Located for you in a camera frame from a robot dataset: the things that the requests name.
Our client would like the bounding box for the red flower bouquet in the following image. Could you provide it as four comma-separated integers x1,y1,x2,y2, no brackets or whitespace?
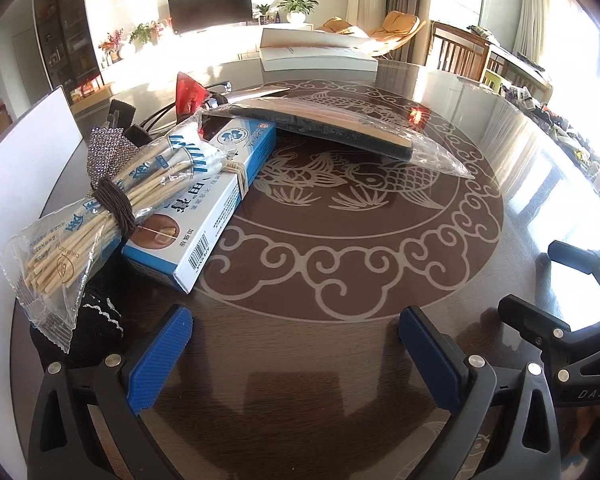
98,29,126,62

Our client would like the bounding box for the blue and white medicine box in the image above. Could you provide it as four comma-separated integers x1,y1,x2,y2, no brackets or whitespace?
121,116,277,295

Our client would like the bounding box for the bushy green plant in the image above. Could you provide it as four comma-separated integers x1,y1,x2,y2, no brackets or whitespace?
128,21,159,47

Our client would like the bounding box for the white door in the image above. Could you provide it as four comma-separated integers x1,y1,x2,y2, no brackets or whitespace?
12,30,39,107

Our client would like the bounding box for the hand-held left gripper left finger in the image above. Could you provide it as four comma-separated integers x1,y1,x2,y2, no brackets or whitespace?
27,304,194,480

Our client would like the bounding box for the beige rubber band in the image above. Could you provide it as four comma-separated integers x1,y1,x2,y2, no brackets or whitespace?
227,160,252,197

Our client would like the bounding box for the white television cabinet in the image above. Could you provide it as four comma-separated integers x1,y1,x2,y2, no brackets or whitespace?
100,22,314,87

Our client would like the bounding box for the rhinestone bow hair clip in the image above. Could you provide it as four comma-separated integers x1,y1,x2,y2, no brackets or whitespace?
87,127,142,191

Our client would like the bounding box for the white board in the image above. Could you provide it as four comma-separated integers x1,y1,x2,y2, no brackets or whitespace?
0,86,89,257

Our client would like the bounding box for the bag of wooden cotton swabs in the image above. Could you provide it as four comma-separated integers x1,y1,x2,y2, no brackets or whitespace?
0,112,231,356

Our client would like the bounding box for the wooden slatted chair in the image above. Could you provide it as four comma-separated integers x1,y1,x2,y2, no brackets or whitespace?
430,20,492,82

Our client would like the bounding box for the clear bag with dark pad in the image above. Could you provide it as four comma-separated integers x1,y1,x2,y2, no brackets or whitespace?
202,96,477,180

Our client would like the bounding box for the brown hair tie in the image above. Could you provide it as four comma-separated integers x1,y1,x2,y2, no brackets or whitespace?
92,177,137,239

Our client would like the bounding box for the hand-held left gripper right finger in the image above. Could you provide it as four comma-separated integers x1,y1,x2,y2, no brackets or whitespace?
399,305,563,480

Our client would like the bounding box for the black television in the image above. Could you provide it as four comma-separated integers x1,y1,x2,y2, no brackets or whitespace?
168,0,253,36

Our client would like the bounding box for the black hair clip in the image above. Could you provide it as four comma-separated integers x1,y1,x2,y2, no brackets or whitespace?
108,100,153,147

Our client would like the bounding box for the flat white box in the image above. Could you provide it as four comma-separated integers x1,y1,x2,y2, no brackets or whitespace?
258,27,380,74

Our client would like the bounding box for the silver metal blade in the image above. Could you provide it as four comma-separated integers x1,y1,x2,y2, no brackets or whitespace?
206,80,291,111

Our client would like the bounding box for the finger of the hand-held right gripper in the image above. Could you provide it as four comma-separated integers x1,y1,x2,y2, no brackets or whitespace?
547,240,600,311
497,295,600,386

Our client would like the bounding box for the orange lounge chair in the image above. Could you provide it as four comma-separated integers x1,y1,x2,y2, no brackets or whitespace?
315,10,426,59

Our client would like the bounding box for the dark display cabinet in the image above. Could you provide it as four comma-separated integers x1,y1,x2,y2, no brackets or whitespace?
32,0,104,106

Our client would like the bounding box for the cluttered wooden side bench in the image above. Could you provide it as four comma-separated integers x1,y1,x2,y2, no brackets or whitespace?
485,25,600,196

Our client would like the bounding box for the black cloth with white lace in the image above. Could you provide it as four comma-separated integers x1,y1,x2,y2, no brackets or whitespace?
29,260,127,372

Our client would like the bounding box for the black headband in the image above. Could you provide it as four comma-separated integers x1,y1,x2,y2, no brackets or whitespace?
132,101,182,134

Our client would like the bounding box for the red foil packet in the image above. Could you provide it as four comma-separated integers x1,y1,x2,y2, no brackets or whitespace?
174,71,214,119

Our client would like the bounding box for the large potted green plant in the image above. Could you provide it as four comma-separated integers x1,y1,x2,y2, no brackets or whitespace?
275,0,320,25

